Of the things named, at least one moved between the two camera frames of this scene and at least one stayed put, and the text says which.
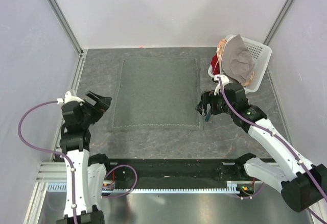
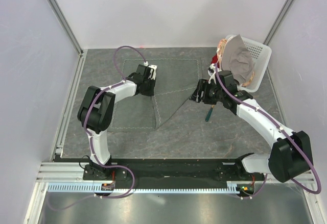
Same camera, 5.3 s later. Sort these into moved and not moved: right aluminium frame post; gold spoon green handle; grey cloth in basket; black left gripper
Moved: black left gripper
Not moved: grey cloth in basket; right aluminium frame post; gold spoon green handle
